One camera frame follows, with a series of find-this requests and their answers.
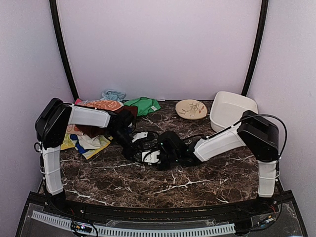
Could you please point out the bright green towel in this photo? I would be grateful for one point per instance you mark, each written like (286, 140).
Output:
(144, 105)

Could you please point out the white yellow patterned towel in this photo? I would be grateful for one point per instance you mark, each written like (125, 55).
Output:
(92, 145)

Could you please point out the black front table rail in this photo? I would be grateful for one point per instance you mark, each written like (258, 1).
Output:
(101, 213)

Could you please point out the small green circuit board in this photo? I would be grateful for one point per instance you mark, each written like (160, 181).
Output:
(77, 227)

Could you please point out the dark red towel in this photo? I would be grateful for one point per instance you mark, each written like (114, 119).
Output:
(93, 131)

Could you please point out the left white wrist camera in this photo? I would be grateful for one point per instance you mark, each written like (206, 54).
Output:
(139, 136)

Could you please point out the left black frame post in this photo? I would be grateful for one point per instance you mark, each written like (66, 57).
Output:
(62, 48)

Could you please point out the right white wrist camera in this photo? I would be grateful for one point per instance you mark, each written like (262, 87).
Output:
(151, 157)

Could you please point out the white plastic tub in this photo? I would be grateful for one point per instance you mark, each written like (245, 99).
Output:
(227, 108)

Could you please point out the right black frame post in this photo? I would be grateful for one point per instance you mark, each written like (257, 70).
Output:
(256, 47)

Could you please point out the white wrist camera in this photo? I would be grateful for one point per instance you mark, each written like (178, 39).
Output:
(139, 136)
(151, 157)

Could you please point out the beige bird ceramic plate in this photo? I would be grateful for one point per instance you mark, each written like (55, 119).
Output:
(191, 109)

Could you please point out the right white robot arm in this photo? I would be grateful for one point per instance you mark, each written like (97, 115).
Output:
(254, 131)

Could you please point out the black frame post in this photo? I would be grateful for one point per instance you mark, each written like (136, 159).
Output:
(62, 48)
(256, 47)

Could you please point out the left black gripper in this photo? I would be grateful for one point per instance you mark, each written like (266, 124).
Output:
(133, 151)

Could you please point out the light blue towel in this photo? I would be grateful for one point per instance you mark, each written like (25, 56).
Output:
(113, 95)

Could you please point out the orange pink patterned towel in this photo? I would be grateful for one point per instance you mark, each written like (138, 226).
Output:
(111, 105)

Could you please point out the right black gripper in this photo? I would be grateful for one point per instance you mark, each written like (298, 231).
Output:
(164, 167)

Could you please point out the white slotted cable duct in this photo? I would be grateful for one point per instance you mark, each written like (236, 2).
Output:
(137, 229)

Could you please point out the royal blue towel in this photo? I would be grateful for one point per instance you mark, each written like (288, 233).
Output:
(75, 140)

